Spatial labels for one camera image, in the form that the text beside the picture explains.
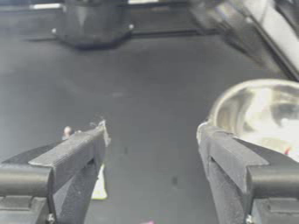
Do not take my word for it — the green candy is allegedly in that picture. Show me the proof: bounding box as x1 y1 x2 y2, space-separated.
91 163 108 201

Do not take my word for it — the steel bowl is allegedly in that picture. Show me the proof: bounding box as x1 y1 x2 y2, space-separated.
206 78 299 163

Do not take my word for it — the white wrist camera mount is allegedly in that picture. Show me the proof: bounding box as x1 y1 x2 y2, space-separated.
243 0 299 70

